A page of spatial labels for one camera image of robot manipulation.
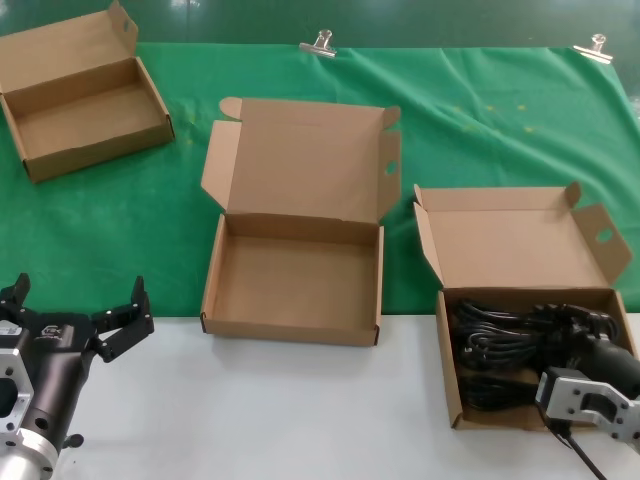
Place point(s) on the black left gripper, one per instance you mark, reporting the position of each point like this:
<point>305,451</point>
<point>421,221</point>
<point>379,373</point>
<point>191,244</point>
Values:
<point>55,370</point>

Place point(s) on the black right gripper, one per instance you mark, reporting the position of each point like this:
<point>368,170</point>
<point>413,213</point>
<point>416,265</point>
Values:
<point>610,365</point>

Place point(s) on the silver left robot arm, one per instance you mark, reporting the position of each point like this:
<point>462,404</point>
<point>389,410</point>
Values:
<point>25,460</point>

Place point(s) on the small open cardboard box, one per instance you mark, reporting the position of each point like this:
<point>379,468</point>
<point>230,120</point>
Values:
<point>75,115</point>

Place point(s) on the large empty-lidded cardboard box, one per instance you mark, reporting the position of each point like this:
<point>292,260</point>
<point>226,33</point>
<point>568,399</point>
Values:
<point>300,165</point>

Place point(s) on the green table cloth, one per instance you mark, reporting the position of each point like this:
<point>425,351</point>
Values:
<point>450,125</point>

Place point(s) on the silver binder clip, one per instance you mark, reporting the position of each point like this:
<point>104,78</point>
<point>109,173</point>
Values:
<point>317,47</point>
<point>594,50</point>

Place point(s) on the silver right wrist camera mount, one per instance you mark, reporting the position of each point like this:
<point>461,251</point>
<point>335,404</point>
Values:
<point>575,400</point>

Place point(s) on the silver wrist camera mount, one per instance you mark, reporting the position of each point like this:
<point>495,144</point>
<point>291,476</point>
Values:
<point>12,365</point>
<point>575,400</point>

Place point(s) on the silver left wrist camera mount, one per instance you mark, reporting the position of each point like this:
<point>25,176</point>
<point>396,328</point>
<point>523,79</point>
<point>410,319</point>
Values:
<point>12,365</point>

